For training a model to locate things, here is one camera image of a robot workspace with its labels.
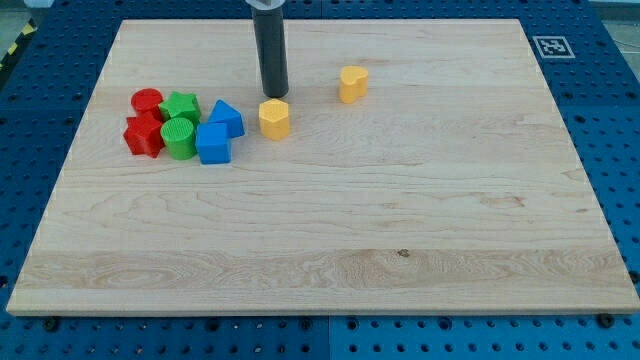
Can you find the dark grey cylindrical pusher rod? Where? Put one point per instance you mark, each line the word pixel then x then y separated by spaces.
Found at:
pixel 271 48

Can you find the silver rod mount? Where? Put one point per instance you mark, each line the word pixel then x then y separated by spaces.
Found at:
pixel 265 3

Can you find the yellow hexagon block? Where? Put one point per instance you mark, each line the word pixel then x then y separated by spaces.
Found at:
pixel 274 121

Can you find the yellow heart block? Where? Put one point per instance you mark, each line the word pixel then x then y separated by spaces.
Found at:
pixel 353 83

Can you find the blue triangle block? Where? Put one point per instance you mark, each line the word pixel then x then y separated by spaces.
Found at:
pixel 223 113

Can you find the green star block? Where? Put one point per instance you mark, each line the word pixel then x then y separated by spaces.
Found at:
pixel 181 105

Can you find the blue cube block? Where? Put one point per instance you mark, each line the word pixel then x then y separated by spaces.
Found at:
pixel 213 144

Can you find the green cylinder block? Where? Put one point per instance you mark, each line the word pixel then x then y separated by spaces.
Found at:
pixel 178 135

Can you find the red cylinder block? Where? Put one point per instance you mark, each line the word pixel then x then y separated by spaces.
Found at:
pixel 147 100

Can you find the red star block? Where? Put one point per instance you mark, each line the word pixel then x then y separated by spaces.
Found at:
pixel 143 135

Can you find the light wooden board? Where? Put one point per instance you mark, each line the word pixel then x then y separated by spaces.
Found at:
pixel 451 188

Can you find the white fiducial marker tag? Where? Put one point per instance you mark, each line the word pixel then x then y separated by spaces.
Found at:
pixel 553 47

